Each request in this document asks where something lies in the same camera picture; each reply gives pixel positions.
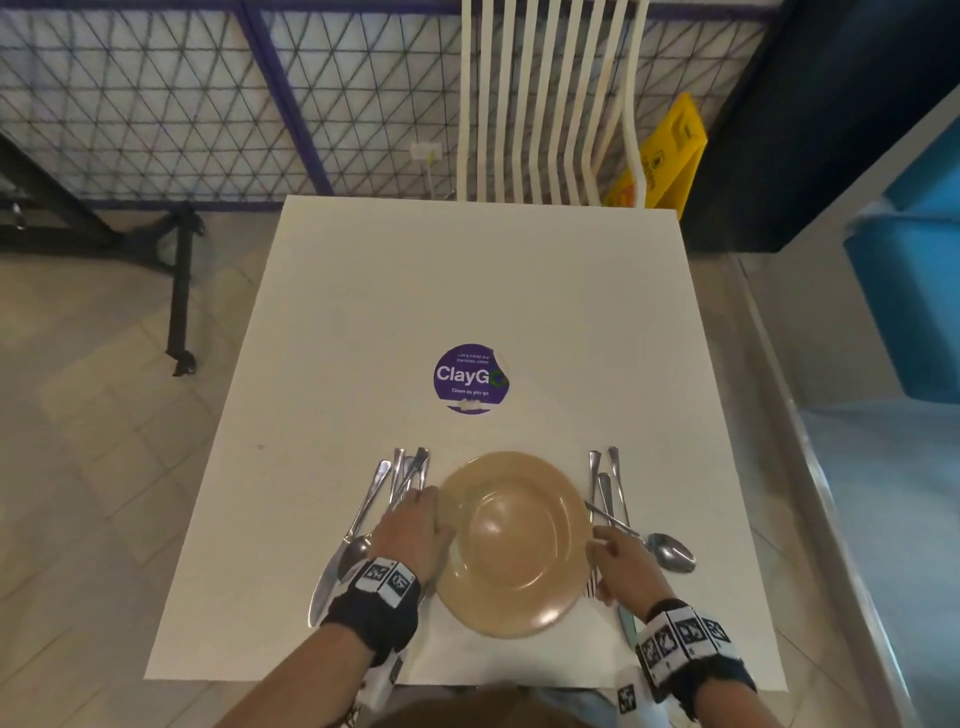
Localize person's left hand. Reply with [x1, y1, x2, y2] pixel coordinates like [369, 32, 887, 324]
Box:
[366, 485, 458, 588]

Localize beige round plate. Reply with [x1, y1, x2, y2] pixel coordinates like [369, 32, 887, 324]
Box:
[433, 450, 603, 641]

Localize person's right forearm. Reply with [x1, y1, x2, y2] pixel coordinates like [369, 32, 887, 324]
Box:
[688, 678, 790, 728]

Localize person's left forearm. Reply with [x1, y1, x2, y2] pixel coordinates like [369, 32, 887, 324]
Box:
[243, 621, 378, 728]

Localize white bench frame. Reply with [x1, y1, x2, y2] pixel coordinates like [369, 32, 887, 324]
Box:
[720, 86, 960, 728]

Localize person's right hand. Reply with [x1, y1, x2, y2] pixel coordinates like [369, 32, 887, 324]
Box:
[585, 525, 678, 610]

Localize yellow floor sign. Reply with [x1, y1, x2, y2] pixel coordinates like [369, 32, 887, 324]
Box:
[603, 91, 708, 220]

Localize black metal stand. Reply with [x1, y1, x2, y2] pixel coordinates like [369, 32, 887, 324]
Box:
[0, 129, 207, 378]

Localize purple round sticker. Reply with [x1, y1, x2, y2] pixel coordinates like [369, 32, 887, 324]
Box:
[432, 343, 511, 415]

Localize purple framed wire mesh fence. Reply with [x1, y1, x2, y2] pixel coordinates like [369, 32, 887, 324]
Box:
[0, 0, 783, 213]

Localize black marker wristband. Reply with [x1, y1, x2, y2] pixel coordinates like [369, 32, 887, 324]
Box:
[321, 555, 423, 667]
[632, 597, 759, 715]

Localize silver spoon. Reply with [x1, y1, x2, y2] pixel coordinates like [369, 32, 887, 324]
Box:
[336, 447, 407, 583]
[583, 500, 698, 575]

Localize white slatted chair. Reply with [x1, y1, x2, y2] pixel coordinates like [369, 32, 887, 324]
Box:
[456, 0, 651, 208]

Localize blue seat cushion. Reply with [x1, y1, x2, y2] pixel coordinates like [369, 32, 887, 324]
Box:
[843, 138, 960, 406]

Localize silver table knife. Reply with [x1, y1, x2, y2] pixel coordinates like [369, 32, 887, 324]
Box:
[607, 446, 640, 650]
[308, 459, 393, 630]

